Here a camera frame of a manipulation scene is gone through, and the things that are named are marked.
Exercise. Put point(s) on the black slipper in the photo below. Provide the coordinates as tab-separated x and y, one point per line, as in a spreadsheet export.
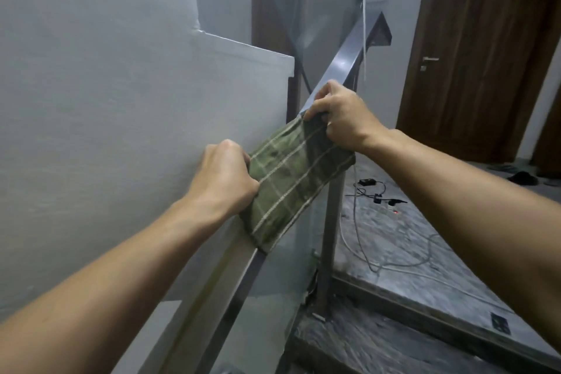
522	177

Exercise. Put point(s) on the person's right forearm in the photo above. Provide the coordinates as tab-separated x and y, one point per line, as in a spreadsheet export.
464	220

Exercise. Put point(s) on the black power adapter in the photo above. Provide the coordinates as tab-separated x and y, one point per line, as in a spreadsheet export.
367	181

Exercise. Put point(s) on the person's left thumb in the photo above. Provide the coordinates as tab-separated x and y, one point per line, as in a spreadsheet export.
253	185

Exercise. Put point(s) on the person's left hand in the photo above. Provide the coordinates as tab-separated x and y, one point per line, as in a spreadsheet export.
219	181

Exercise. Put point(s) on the metal railing post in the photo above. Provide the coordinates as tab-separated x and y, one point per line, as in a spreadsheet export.
329	233

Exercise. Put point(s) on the green striped cloth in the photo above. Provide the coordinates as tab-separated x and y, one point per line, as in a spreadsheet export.
293	176

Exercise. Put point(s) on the dark sticker on step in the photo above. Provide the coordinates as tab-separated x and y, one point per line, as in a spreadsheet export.
500	323

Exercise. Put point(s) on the person's right hand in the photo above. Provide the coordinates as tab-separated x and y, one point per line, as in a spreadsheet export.
346	119

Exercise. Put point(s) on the person's left forearm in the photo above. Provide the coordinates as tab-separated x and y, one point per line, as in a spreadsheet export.
114	281

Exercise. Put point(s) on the metal stair handrail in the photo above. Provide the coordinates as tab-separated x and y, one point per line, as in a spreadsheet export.
339	64

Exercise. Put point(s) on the dark wooden door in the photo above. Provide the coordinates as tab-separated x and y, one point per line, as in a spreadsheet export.
473	53

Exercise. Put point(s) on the glass railing panel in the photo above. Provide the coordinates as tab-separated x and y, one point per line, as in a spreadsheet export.
324	1

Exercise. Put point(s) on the person's right thumb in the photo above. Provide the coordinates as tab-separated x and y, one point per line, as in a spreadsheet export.
314	114

